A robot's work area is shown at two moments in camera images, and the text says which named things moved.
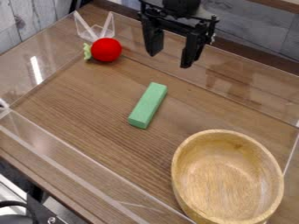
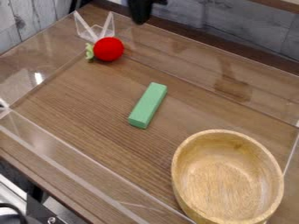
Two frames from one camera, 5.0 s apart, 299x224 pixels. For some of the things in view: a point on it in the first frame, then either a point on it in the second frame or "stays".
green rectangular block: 147,105 stays
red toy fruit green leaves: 103,49 stays
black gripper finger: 154,36 → 140,10
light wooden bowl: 227,178 stays
